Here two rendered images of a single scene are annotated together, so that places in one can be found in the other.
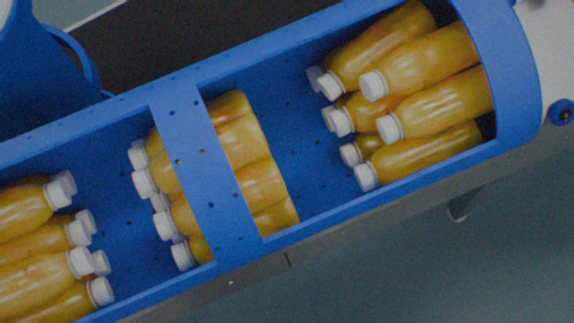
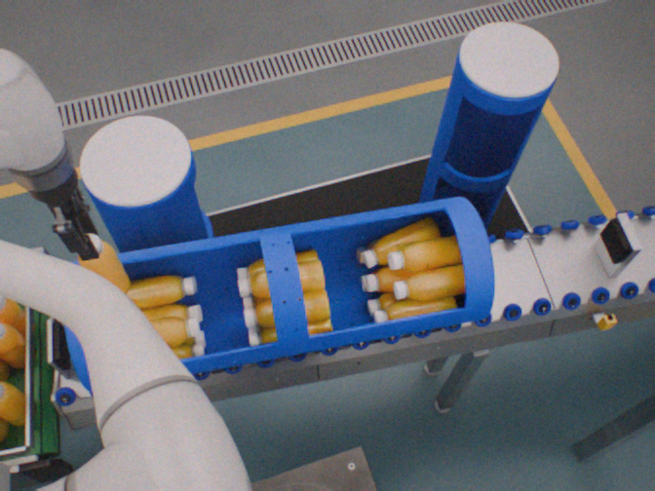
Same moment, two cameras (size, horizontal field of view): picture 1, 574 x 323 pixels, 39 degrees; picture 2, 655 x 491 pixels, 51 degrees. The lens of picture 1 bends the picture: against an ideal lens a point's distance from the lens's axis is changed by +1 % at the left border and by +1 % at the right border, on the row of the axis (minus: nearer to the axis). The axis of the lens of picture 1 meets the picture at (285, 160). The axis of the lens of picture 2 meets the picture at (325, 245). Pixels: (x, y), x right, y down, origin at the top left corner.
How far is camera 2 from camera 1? 0.46 m
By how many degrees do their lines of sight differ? 13
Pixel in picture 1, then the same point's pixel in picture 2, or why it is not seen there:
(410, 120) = (414, 285)
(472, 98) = (454, 281)
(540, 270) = (495, 461)
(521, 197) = (491, 405)
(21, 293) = not seen: hidden behind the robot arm
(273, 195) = (321, 312)
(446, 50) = (443, 248)
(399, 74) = (412, 255)
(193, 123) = (284, 252)
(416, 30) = (428, 235)
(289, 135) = (336, 289)
